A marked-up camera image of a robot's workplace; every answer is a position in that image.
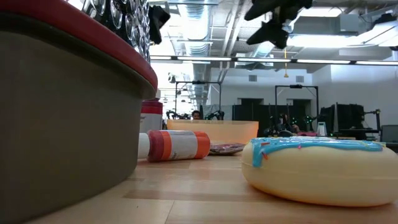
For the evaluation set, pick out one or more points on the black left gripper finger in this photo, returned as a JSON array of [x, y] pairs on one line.
[[157, 18]]

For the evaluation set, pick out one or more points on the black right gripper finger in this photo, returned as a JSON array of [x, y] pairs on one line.
[[262, 8], [273, 34]]

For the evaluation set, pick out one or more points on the red snack packet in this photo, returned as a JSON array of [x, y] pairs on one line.
[[227, 148]]

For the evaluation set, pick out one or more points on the orange candy color bottle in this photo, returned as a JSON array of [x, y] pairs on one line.
[[180, 144]]

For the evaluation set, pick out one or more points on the blue frosted donut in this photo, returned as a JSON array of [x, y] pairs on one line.
[[311, 177]]

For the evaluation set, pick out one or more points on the background black robot arm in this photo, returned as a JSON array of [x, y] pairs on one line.
[[177, 116], [216, 116]]

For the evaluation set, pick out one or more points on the overhead LED light bar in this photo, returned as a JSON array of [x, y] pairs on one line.
[[264, 59]]

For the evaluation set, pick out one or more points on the silver patterned pouch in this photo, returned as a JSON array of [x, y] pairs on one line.
[[124, 18]]

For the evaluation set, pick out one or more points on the black partition screens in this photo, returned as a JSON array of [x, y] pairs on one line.
[[258, 115]]

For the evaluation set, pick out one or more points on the person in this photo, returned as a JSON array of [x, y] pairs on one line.
[[196, 115], [293, 127]]

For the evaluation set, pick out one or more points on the small white background object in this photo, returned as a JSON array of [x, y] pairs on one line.
[[321, 130]]

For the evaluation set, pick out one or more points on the black equipment stand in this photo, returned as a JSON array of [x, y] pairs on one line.
[[348, 118]]

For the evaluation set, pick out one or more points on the orange translucent plastic bin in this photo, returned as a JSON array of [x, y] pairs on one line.
[[217, 132]]

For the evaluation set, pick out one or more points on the red-rimmed grey basket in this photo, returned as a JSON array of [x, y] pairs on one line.
[[62, 124]]

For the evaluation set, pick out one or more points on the background black rig frame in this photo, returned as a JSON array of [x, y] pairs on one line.
[[296, 86], [199, 82]]

